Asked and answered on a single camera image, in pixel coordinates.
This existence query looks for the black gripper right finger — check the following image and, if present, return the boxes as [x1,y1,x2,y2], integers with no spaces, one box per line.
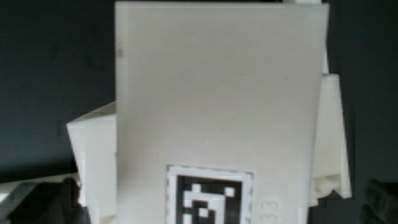
[359,179,398,224]

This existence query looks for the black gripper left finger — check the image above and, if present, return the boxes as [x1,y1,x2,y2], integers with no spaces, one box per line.
[0,177,91,224]

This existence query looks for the white cabinet top box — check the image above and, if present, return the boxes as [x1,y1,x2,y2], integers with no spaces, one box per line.
[68,0,352,224]

